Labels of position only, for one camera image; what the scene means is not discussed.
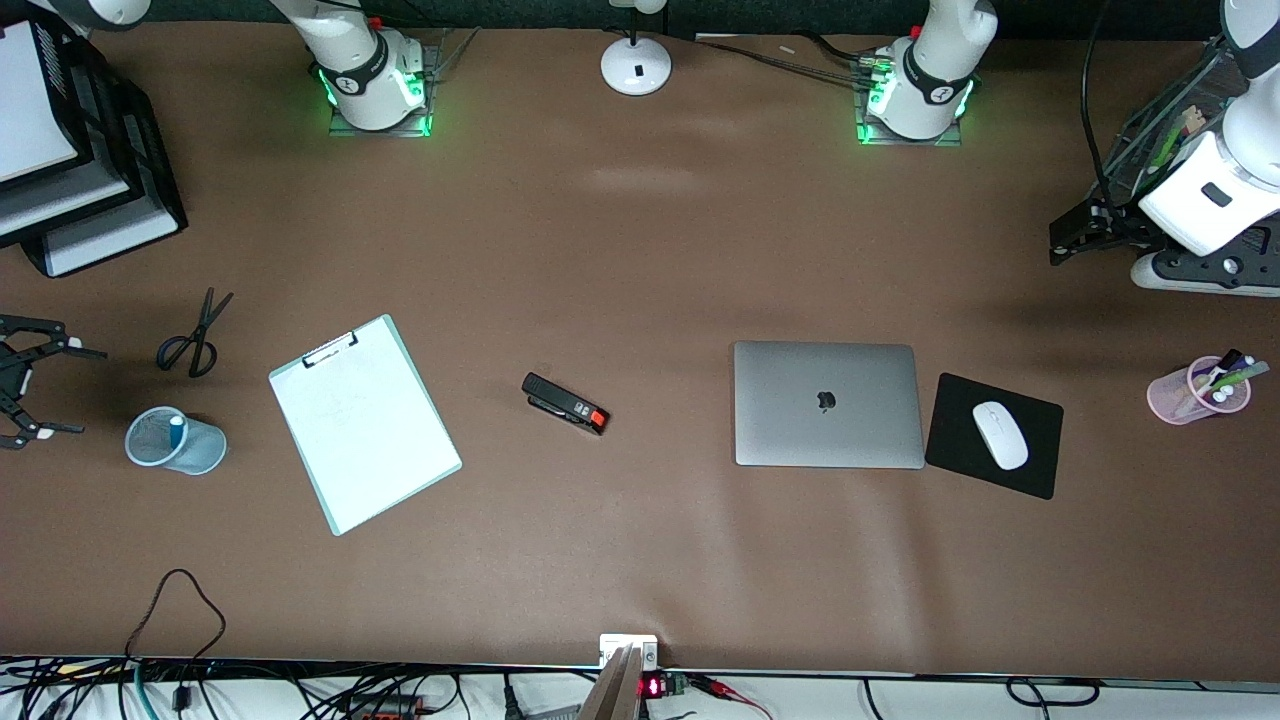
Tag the gray metal bar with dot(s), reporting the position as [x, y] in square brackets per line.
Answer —
[610, 695]

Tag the circuit board red display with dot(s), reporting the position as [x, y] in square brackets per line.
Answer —
[660, 686]

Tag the black marker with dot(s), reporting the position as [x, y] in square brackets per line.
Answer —
[1228, 360]

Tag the black stapler orange tip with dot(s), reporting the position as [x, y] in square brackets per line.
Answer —
[560, 402]

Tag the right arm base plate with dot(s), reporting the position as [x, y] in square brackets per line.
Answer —
[425, 70]

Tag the green marker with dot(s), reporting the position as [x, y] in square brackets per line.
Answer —
[1172, 145]
[1245, 376]

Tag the teal clipboard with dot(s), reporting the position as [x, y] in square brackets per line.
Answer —
[335, 522]

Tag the silver laptop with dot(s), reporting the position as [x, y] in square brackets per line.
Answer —
[825, 405]

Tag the white paper sheet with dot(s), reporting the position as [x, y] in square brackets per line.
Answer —
[370, 430]

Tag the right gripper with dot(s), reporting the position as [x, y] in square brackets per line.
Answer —
[10, 378]

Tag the black blue scissors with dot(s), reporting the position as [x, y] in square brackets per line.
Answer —
[200, 335]

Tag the pink mesh pen cup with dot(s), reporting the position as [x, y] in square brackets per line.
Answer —
[1175, 400]

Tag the blue marker white end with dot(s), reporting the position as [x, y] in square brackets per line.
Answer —
[177, 430]

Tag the black mouse pad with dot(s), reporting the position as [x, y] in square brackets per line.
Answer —
[960, 450]

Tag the white lamp base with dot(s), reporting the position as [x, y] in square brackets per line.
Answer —
[636, 65]

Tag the white paper stack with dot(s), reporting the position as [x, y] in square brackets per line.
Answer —
[110, 245]
[30, 100]
[80, 200]

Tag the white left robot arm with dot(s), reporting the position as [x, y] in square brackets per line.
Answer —
[930, 80]

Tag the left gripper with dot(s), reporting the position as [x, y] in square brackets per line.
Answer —
[1118, 229]

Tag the light blue mesh cup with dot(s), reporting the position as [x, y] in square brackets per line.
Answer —
[205, 450]

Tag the black stacked paper tray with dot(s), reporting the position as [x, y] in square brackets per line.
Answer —
[150, 170]

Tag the white computer mouse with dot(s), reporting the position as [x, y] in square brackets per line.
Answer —
[1000, 435]

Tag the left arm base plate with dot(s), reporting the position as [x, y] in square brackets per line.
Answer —
[905, 138]

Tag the white mount bracket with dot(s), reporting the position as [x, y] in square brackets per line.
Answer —
[615, 645]

